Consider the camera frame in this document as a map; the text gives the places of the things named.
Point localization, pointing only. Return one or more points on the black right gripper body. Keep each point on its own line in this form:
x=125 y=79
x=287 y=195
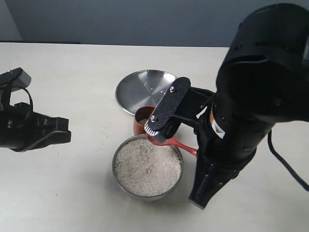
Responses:
x=263 y=80

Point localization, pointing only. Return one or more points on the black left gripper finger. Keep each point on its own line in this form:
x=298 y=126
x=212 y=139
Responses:
x=45 y=125
x=56 y=138

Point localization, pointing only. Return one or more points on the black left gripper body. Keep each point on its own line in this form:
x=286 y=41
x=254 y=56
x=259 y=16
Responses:
x=17 y=127

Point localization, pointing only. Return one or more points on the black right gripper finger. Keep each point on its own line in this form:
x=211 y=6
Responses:
x=207 y=186

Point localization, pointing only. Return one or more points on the red-brown wooden spoon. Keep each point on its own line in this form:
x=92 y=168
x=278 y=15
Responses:
x=173 y=142

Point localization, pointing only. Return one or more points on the steel bowl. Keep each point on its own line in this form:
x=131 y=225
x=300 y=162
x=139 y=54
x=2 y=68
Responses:
x=147 y=197

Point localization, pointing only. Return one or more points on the small brown wooden cup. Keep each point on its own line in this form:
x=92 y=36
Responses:
x=141 y=113

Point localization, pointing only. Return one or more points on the round steel plate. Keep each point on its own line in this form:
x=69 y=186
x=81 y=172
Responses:
x=142 y=88

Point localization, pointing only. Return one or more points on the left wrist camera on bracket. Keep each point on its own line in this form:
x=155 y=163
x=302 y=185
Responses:
x=11 y=81

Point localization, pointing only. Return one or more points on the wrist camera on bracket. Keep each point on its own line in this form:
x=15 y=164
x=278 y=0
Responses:
x=180 y=104
x=11 y=81

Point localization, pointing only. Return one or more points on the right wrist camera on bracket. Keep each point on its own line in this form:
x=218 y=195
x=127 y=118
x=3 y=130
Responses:
x=180 y=104

